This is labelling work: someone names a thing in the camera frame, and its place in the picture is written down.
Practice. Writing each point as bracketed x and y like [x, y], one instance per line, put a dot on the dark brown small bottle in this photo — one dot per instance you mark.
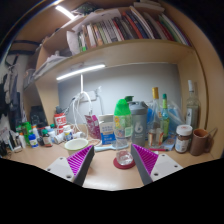
[46, 139]

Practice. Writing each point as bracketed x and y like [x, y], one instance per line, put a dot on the green plastic bottle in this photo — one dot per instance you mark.
[26, 128]

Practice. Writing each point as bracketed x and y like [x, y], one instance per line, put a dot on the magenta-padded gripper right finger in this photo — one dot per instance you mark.
[146, 160]

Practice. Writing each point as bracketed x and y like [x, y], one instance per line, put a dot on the red and white jar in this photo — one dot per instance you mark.
[60, 120]

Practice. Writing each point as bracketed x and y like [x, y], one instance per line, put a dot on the white bottle with blue label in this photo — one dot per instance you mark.
[68, 134]

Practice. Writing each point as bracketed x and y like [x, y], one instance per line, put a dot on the wooden shelf unit with books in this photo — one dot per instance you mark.
[133, 50]

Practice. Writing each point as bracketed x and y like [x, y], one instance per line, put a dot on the long white light bar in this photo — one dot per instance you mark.
[81, 72]

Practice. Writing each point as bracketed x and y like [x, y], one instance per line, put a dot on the short white light bar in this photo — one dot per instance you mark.
[65, 12]

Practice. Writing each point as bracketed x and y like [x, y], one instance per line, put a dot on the brown mug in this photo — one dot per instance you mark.
[199, 143]

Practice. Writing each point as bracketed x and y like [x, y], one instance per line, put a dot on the flat round red coaster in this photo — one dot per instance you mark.
[116, 165]

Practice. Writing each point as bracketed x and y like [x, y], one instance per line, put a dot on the slim bottle with green cap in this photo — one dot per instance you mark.
[165, 116]

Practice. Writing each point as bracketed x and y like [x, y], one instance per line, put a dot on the tall clear glass bottle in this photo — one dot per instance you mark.
[192, 110]

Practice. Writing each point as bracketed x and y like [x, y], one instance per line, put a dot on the pink pen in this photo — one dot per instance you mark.
[158, 150]

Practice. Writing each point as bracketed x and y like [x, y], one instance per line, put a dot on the grey shaker bottle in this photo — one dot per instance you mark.
[139, 123]

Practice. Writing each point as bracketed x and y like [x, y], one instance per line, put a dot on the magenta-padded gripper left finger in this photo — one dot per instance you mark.
[80, 161]

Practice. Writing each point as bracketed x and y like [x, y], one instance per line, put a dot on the light blue flat object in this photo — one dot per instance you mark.
[106, 148]

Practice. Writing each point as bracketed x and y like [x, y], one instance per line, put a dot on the blue and white carton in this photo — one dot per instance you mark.
[107, 131]

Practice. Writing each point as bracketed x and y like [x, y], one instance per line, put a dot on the brown jar with white lid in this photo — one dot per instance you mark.
[183, 140]

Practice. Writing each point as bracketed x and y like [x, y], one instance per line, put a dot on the clear bottle with green cap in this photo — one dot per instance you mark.
[122, 108]

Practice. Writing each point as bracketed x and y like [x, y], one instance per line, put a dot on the blue plastic bag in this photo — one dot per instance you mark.
[175, 115]

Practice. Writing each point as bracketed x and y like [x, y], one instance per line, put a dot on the clear bottle with gold cap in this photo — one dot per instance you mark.
[155, 113]

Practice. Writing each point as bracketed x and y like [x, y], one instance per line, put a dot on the white power strip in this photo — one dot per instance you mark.
[90, 96]

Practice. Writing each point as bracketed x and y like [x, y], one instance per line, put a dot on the white bottle with blue cap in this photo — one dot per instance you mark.
[33, 140]

